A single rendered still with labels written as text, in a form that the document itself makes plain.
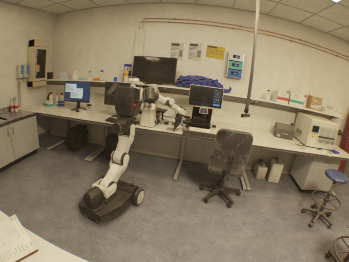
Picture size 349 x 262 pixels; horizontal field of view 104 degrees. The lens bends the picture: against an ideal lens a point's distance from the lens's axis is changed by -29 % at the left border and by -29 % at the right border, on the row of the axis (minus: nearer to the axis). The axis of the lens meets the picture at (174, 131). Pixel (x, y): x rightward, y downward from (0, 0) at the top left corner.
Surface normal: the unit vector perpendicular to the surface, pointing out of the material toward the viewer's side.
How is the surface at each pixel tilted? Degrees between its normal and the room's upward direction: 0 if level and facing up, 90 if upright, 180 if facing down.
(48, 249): 0
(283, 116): 90
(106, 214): 90
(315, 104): 90
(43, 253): 0
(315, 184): 90
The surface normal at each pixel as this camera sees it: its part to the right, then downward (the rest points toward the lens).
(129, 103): -0.22, 0.37
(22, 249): 0.06, -0.95
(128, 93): -0.18, 0.13
